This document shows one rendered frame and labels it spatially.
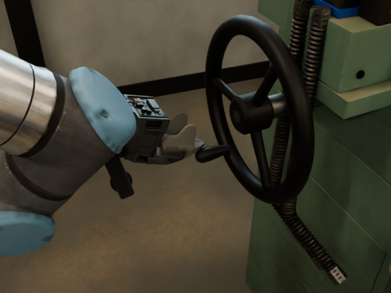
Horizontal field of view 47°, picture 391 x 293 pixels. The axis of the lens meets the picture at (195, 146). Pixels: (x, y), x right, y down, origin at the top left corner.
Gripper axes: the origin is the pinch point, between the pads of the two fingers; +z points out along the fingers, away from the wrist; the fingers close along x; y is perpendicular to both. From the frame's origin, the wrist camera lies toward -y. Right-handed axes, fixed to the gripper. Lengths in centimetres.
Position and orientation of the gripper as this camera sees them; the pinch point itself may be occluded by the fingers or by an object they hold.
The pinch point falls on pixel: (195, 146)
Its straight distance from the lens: 77.4
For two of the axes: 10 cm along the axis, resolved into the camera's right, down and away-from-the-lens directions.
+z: 8.5, 0.1, 5.2
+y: 3.0, -8.2, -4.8
